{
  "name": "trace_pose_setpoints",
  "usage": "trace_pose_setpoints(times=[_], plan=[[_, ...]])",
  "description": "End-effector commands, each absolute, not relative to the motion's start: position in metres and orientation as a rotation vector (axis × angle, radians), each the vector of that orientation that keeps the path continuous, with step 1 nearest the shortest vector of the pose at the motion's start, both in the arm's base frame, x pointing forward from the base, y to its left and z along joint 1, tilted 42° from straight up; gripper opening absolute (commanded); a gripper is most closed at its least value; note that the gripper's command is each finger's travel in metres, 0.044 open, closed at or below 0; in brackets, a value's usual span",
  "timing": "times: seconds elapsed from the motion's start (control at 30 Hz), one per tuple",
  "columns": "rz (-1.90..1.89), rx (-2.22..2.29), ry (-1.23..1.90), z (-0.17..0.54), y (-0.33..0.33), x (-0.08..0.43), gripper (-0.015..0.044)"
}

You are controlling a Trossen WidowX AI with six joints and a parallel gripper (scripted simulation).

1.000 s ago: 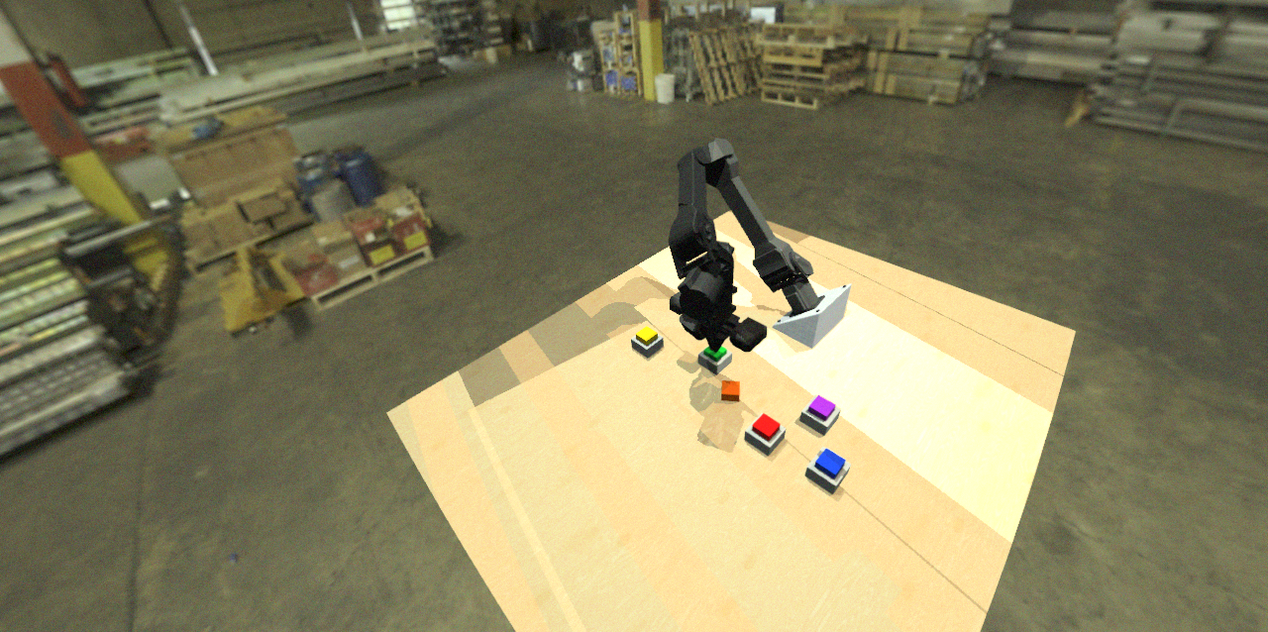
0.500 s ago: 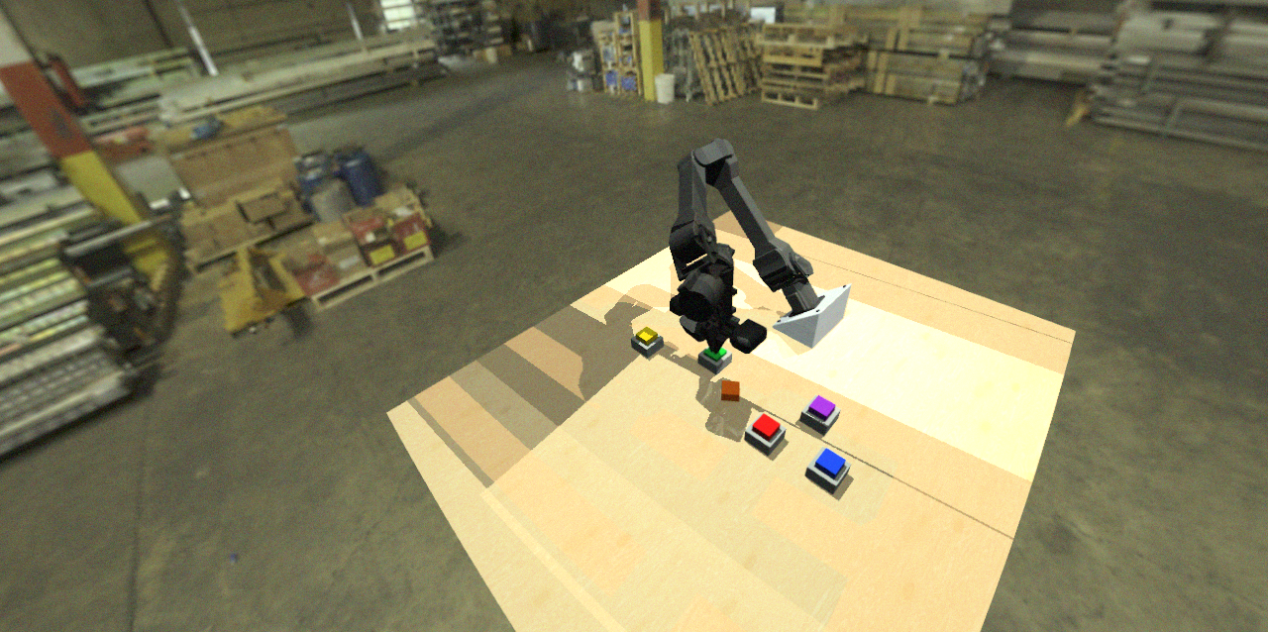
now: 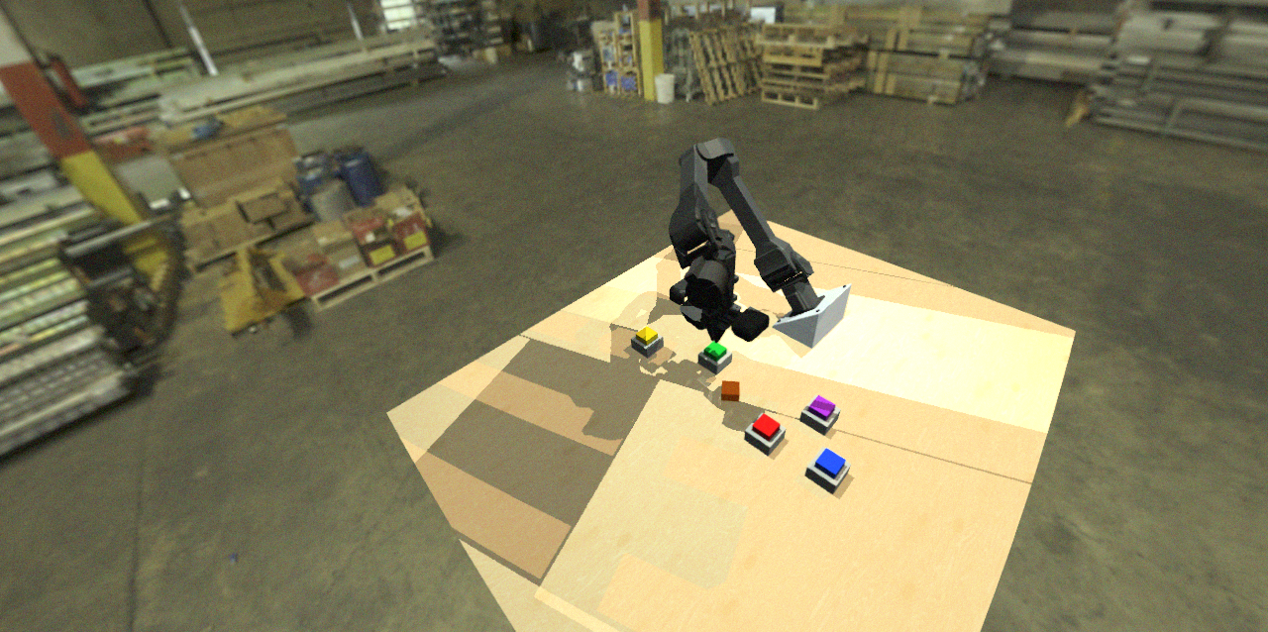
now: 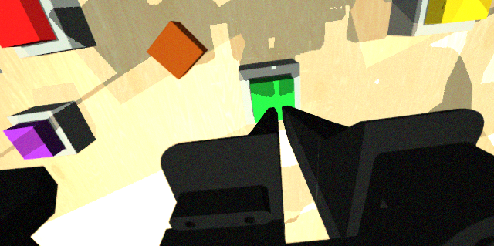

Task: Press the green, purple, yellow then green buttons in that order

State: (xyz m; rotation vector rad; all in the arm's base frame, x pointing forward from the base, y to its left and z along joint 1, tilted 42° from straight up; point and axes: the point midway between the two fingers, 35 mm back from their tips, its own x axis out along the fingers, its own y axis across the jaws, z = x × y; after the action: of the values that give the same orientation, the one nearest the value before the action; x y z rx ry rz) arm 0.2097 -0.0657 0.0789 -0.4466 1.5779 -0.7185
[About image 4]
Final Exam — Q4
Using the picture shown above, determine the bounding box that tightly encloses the green button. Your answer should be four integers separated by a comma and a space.
238, 58, 301, 125

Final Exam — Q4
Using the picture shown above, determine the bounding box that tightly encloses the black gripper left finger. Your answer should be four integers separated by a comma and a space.
161, 107, 286, 236

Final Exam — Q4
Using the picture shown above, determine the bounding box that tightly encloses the yellow button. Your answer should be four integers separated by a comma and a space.
387, 0, 492, 37

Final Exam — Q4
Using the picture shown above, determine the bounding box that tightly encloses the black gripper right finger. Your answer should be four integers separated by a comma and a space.
282, 106, 484, 239

